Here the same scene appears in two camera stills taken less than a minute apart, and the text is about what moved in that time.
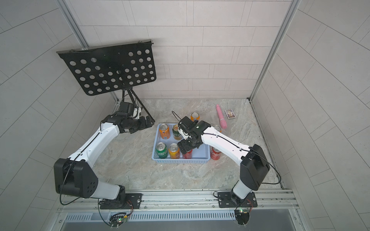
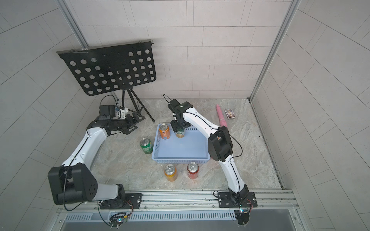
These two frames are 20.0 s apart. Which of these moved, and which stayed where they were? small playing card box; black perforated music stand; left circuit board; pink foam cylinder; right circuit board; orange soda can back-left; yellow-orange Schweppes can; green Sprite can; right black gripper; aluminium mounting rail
Moved: right black gripper; yellow-orange Schweppes can; green Sprite can
Stayed: aluminium mounting rail; small playing card box; black perforated music stand; right circuit board; orange soda can back-left; pink foam cylinder; left circuit board
